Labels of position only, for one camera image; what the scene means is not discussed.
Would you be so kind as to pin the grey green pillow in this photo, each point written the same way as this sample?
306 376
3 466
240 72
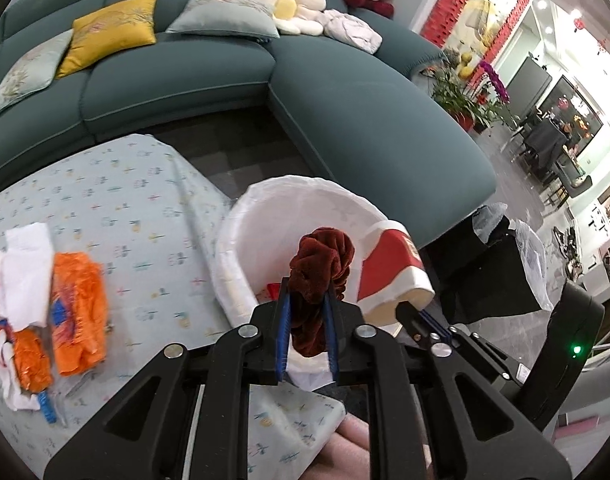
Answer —
220 17

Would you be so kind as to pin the small red wrapper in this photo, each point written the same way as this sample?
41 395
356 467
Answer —
273 291

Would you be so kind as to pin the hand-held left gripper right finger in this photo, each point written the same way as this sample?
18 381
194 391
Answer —
331 332

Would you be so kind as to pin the pale blue embroidered pillow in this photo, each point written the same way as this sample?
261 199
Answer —
25 77

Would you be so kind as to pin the trash bin with white liner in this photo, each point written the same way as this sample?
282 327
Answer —
265 230

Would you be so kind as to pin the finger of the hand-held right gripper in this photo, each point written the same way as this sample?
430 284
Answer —
435 322

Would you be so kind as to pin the black bag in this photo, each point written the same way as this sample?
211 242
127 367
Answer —
485 270

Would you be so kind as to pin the red framed wall painting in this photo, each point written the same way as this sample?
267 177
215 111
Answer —
450 5

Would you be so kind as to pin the clear plastic bag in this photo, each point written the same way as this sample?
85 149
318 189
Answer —
535 260
487 222

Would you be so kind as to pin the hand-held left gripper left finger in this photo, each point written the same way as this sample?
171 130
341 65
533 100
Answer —
282 332

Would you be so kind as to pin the dark teal sofa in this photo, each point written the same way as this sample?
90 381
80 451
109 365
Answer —
335 95

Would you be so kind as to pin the dark red velvet cloth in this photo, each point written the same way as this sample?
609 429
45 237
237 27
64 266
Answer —
317 270

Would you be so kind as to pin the red and white paper bag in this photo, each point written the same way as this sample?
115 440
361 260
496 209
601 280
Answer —
392 265

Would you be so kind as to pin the yellow embroidered pillow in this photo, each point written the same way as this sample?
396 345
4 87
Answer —
110 30

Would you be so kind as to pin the white flower shaped cushion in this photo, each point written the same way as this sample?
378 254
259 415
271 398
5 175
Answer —
285 5

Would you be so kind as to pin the green potted plant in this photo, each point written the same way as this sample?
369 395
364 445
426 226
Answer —
460 97

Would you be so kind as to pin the crumpled orange plastic bag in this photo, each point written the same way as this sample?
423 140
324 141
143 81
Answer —
27 360

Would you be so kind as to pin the person's leg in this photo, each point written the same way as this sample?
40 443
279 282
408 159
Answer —
347 442

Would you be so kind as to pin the blue plastic piece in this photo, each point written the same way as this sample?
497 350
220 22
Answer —
45 407

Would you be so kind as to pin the white tissue paper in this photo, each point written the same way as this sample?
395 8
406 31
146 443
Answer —
27 270

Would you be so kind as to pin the white cabinet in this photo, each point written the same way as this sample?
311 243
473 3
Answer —
602 240

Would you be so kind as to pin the orange plastic bag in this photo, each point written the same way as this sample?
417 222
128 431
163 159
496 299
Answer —
80 310
27 360

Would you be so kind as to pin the purple orchid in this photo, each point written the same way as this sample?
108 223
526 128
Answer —
497 82

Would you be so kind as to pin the dark dining chairs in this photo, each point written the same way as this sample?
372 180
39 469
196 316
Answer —
542 145

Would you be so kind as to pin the light blue floral tablecloth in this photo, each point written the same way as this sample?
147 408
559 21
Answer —
135 210

